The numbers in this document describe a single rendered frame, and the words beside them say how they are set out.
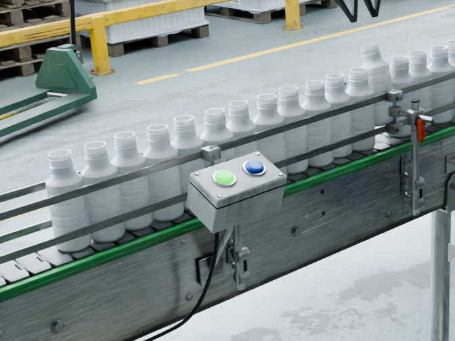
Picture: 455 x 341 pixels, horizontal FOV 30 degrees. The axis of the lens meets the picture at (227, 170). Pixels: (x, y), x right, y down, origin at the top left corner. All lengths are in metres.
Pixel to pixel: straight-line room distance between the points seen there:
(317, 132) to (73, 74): 4.42
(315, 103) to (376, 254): 1.97
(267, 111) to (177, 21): 6.20
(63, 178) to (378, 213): 0.71
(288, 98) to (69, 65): 4.44
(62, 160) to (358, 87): 0.64
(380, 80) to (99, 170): 0.65
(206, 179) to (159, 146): 0.14
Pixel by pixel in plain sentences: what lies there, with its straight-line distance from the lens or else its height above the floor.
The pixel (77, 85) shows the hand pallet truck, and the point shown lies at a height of 0.16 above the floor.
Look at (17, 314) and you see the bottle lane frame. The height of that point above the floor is 0.95.
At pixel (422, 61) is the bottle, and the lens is 1.84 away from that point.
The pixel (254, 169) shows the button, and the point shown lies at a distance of 1.36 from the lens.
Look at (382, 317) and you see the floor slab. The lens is 3.11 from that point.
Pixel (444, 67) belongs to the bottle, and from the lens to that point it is 1.88.
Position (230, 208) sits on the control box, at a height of 1.07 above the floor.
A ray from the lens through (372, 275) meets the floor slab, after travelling 3.39.
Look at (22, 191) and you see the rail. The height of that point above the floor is 1.11.
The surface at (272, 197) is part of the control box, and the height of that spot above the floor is 1.06.
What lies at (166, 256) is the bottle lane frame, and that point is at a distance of 1.47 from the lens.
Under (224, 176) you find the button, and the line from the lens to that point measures 1.33.
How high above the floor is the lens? 1.59
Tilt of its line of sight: 21 degrees down
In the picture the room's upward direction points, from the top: 5 degrees counter-clockwise
